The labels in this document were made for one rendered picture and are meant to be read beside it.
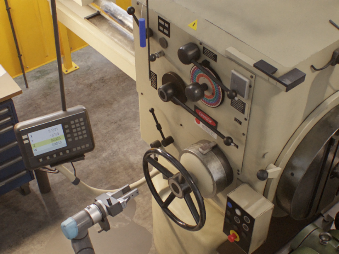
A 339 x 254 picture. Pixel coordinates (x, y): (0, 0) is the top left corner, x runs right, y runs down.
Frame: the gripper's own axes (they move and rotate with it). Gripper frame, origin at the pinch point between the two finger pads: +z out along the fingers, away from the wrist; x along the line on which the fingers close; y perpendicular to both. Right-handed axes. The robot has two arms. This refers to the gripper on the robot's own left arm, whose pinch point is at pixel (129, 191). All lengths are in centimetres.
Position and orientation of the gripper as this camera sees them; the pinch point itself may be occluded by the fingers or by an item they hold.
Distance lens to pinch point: 213.0
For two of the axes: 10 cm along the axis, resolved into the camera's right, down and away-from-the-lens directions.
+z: 7.7, -4.4, 4.7
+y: -2.8, -8.8, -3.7
